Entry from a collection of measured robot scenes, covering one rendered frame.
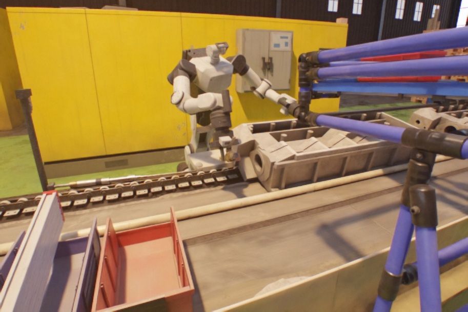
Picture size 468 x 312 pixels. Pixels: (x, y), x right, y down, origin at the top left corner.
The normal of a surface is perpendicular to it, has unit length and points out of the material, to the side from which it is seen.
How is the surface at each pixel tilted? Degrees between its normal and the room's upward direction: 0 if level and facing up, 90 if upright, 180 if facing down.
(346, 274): 90
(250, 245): 0
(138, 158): 90
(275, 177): 100
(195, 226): 0
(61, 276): 0
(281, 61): 90
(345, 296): 90
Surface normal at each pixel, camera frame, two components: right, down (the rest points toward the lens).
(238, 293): 0.00, -0.96
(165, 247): 0.17, -0.70
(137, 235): 0.35, 0.20
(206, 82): -0.04, 0.57
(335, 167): 0.35, 0.44
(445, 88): -0.94, 0.11
